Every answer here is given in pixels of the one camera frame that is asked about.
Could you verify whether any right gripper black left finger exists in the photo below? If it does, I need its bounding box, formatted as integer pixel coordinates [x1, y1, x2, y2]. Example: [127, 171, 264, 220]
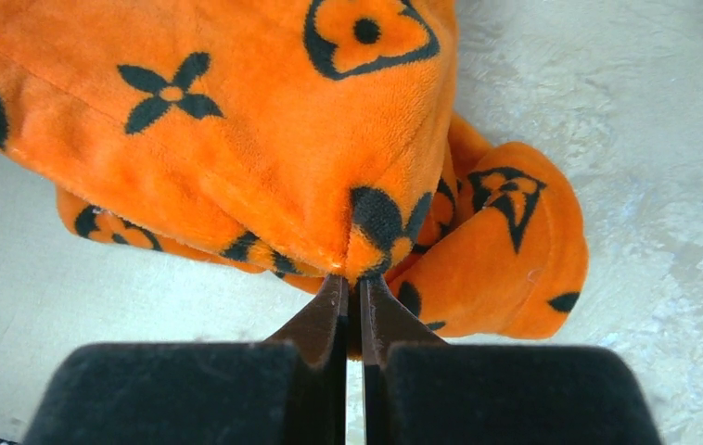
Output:
[23, 276, 349, 444]

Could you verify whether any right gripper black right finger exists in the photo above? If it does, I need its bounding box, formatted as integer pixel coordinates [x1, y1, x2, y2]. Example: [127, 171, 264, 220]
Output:
[358, 278, 661, 444]

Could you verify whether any orange patterned pillowcase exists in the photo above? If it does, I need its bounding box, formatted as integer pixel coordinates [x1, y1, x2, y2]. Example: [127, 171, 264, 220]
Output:
[0, 1, 588, 339]

